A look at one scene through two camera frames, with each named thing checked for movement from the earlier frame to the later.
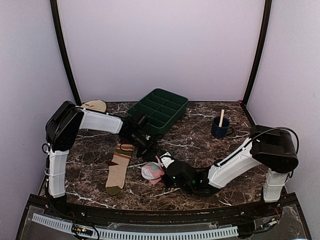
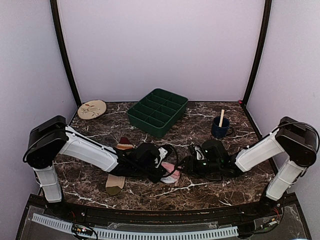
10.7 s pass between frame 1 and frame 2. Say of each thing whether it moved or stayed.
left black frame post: stayed
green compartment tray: stayed
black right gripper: moved
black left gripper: moved
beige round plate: stayed
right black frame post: stayed
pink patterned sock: moved
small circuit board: stayed
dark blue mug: stayed
